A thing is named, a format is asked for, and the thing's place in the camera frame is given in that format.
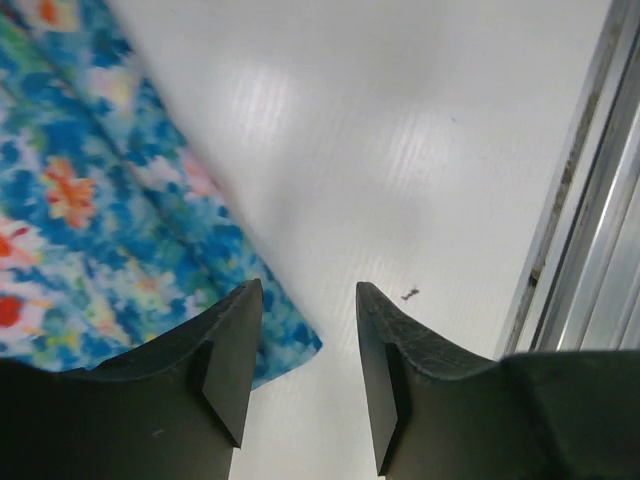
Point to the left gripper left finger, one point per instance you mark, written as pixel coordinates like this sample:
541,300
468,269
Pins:
173,408

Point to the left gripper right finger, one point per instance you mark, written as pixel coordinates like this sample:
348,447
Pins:
439,411

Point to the blue floral skirt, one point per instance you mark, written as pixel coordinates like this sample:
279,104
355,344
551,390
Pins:
113,232

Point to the aluminium frame rail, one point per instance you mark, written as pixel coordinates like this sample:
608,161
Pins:
579,288

